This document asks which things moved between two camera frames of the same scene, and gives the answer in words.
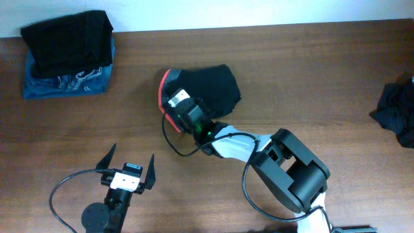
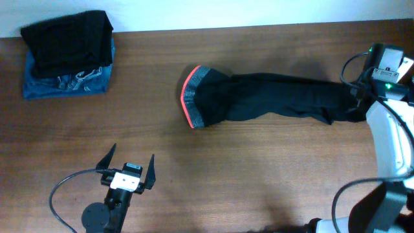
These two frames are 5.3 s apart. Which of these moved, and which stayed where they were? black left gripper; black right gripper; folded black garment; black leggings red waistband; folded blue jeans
Moved: black right gripper; black leggings red waistband
Stayed: folded black garment; black left gripper; folded blue jeans
